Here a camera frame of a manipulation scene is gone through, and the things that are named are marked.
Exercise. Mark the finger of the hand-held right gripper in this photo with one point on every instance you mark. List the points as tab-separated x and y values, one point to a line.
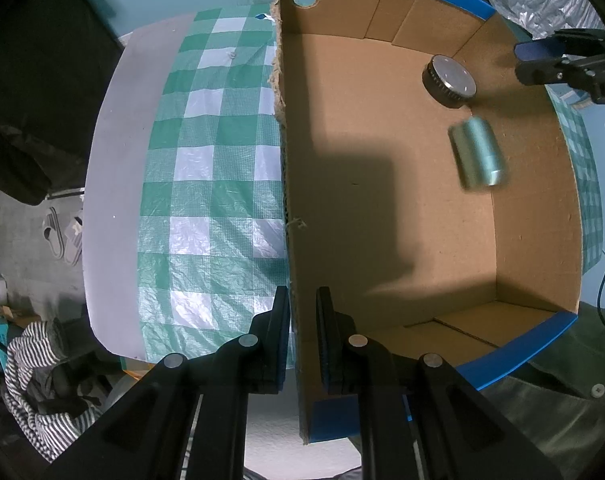
540	51
547	72

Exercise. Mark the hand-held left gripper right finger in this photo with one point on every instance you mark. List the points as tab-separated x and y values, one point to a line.
323	345

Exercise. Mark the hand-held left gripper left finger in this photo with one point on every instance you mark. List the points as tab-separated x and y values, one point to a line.
282	345

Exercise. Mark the green metal can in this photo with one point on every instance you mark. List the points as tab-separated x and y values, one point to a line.
477	152

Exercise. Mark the cardboard box with blue outside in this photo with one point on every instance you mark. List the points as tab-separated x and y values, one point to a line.
382	185

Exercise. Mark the round black and silver tin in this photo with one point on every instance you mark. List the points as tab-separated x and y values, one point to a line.
450	80

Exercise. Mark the green white checkered tablecloth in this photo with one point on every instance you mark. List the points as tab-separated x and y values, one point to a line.
207	185

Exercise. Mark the grey white slipper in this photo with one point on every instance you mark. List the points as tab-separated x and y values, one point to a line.
55	232
75	240

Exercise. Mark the striped cloth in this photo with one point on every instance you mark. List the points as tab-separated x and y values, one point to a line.
37	370

